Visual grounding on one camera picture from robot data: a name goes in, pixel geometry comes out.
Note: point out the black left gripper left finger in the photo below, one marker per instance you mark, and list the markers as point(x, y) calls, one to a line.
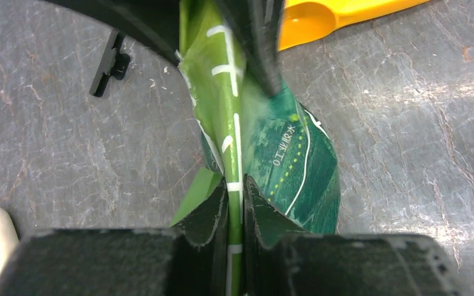
point(189, 258)

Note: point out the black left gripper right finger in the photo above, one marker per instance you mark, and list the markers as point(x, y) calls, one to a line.
point(284, 259)

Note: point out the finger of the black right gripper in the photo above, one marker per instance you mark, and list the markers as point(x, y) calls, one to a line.
point(155, 24)
point(256, 25)

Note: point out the yellow plastic scoop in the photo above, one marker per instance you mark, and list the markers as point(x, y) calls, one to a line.
point(310, 20)

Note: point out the black bag clip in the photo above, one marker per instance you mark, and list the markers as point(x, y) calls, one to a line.
point(113, 63)

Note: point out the green litter bag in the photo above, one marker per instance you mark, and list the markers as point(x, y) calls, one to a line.
point(244, 132)

